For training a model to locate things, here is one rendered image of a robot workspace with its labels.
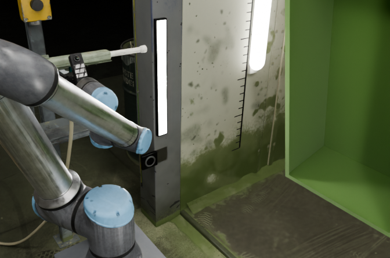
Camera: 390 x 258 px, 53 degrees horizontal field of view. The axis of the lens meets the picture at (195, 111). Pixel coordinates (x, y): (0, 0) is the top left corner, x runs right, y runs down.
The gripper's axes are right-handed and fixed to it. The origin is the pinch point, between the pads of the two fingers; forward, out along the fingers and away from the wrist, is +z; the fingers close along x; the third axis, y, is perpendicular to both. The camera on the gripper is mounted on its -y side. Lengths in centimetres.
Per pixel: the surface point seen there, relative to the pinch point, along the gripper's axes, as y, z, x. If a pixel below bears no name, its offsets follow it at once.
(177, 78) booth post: 20, 9, 62
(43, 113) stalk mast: 31.1, 29.6, -3.1
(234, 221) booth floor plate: 110, -17, 87
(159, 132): 47, 7, 49
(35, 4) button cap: -21.7, 21.8, -2.0
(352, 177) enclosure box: 63, -66, 122
